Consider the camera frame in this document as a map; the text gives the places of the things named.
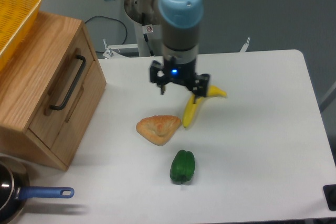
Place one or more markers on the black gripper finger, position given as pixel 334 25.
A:
pixel 200 84
pixel 157 75

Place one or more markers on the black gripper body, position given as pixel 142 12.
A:
pixel 178 73

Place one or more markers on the wooden top drawer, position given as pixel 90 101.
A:
pixel 61 95

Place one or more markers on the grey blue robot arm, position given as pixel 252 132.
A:
pixel 180 22

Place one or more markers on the wooden drawer cabinet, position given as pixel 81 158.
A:
pixel 24 85

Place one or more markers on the yellow banana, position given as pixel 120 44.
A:
pixel 193 104

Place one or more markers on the toasted bread pastry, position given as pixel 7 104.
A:
pixel 158 129

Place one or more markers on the green bell pepper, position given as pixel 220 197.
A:
pixel 183 167

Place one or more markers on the yellow plastic basket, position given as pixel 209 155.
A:
pixel 17 19

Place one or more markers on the black corner clamp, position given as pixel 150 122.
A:
pixel 329 192

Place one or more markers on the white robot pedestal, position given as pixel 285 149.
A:
pixel 146 26

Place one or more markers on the white table bracket left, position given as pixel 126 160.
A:
pixel 120 51

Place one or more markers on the white table bracket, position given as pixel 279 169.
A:
pixel 245 45
pixel 120 51

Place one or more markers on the white table bracket right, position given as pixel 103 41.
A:
pixel 245 45

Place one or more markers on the black pan blue handle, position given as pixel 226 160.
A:
pixel 16 189

